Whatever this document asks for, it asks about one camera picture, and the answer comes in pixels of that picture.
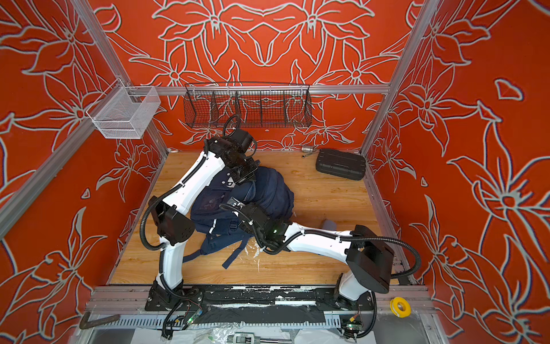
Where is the dark metal hex key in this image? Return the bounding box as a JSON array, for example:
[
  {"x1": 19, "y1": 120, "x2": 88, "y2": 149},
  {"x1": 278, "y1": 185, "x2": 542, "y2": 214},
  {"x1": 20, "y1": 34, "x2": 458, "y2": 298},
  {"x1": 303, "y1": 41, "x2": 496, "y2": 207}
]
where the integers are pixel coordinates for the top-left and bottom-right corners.
[{"x1": 79, "y1": 312, "x2": 120, "y2": 330}]

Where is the white wire mesh basket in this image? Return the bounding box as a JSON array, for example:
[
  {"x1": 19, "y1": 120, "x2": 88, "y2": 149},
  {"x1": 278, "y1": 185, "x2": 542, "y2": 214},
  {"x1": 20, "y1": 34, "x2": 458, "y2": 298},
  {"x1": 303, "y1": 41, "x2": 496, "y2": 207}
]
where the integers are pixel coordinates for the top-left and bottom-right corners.
[{"x1": 85, "y1": 79, "x2": 161, "y2": 139}]

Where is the black plastic tool case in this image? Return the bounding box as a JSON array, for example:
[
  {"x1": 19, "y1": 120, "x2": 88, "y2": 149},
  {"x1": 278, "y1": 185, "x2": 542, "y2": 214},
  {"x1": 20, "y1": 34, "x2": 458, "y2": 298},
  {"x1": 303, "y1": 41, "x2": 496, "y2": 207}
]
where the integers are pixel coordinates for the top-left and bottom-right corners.
[{"x1": 315, "y1": 148, "x2": 366, "y2": 181}]

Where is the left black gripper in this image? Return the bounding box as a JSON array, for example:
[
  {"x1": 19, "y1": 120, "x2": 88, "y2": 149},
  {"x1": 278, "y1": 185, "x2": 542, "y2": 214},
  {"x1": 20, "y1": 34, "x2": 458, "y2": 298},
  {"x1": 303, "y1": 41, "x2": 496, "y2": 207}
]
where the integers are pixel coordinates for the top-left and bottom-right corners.
[{"x1": 229, "y1": 155, "x2": 260, "y2": 183}]

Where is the grey pencil pouch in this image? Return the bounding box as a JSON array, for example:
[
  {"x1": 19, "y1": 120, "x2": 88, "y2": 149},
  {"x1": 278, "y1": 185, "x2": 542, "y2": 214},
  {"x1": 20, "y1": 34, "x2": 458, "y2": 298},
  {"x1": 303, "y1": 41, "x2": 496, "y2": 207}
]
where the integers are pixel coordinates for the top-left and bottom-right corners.
[{"x1": 322, "y1": 219, "x2": 337, "y2": 231}]

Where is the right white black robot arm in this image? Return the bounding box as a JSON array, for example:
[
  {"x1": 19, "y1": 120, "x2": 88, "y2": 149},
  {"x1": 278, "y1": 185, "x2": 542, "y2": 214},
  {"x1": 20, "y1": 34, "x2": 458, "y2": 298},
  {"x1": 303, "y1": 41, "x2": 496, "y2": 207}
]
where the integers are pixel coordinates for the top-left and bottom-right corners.
[{"x1": 219, "y1": 200, "x2": 422, "y2": 302}]

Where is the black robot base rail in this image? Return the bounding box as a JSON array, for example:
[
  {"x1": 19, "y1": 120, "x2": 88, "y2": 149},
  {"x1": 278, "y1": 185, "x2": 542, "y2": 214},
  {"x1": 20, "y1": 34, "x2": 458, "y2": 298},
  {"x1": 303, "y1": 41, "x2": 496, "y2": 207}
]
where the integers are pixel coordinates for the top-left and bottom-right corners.
[{"x1": 138, "y1": 285, "x2": 374, "y2": 328}]

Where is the yellow tape roll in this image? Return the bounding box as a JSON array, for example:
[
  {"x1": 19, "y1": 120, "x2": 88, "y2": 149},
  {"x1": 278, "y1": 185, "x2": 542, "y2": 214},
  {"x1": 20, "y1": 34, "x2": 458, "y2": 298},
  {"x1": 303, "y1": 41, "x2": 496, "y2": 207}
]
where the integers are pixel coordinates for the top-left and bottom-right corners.
[{"x1": 390, "y1": 297, "x2": 412, "y2": 318}]

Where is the black wire wall basket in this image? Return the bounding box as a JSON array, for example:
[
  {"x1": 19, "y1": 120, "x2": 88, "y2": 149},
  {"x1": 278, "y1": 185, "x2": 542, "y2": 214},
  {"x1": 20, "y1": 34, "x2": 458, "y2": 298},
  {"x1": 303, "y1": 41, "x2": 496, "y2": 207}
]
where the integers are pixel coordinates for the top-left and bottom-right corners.
[{"x1": 183, "y1": 83, "x2": 313, "y2": 128}]

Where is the navy blue student backpack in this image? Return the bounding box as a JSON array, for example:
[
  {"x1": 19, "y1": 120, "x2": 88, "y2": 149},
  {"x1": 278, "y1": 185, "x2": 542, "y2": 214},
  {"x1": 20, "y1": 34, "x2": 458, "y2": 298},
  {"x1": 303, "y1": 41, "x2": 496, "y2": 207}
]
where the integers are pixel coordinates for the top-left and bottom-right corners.
[{"x1": 183, "y1": 166, "x2": 294, "y2": 269}]

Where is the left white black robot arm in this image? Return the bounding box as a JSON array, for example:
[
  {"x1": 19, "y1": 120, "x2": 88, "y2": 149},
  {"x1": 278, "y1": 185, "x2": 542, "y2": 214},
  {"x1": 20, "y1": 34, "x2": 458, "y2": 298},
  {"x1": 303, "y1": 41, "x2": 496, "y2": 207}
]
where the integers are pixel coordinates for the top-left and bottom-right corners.
[{"x1": 139, "y1": 115, "x2": 259, "y2": 304}]

